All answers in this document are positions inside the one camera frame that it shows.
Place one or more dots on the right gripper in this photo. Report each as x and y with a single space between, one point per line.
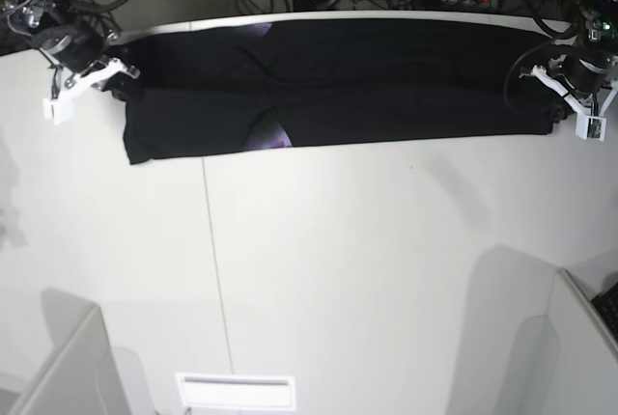
83 58

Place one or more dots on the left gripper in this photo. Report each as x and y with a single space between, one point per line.
586 87

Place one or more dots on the black T-shirt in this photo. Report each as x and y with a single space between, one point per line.
311 83

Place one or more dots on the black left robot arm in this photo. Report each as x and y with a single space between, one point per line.
592 32

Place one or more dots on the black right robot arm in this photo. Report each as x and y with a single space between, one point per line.
25 18

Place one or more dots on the black keyboard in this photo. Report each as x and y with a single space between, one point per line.
606 304

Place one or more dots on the white partition panel right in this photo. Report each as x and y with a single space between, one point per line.
563 361

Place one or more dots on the white partition panel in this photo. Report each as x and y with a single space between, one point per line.
563 361
80 376

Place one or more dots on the white partition panel left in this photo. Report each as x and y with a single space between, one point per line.
80 376

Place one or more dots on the white table cable slot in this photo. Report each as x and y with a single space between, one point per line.
237 392

